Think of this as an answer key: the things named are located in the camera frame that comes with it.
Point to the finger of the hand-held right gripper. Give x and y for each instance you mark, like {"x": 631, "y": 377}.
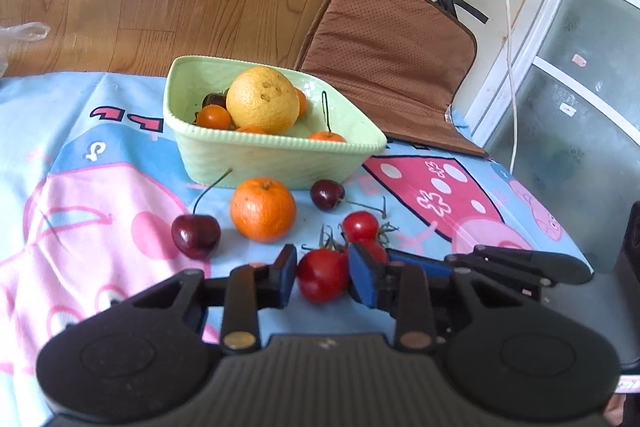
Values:
{"x": 419, "y": 263}
{"x": 500, "y": 252}

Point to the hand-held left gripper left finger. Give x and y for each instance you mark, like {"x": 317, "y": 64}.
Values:
{"x": 287, "y": 276}

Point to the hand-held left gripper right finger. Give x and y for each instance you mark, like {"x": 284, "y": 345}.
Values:
{"x": 362, "y": 278}

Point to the red cherry tomato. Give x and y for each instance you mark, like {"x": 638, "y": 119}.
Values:
{"x": 360, "y": 227}
{"x": 375, "y": 250}
{"x": 322, "y": 276}

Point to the green plastic basket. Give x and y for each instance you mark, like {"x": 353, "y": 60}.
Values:
{"x": 260, "y": 159}

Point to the small tangerine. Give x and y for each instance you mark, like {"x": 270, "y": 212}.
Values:
{"x": 300, "y": 102}

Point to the orange cherry tomato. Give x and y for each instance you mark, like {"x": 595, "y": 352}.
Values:
{"x": 214, "y": 117}

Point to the large yellow citrus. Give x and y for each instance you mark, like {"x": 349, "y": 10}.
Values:
{"x": 262, "y": 99}

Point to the dark cherry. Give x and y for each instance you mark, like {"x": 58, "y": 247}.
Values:
{"x": 327, "y": 195}
{"x": 214, "y": 99}
{"x": 196, "y": 235}

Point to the white framed glass door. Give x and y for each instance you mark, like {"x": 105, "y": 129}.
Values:
{"x": 575, "y": 57}

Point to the printed blanket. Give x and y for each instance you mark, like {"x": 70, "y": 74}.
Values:
{"x": 100, "y": 187}

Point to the brown seat cushion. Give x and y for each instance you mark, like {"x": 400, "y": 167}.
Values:
{"x": 390, "y": 57}

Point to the clear plastic bag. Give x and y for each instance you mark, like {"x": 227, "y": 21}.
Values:
{"x": 20, "y": 42}

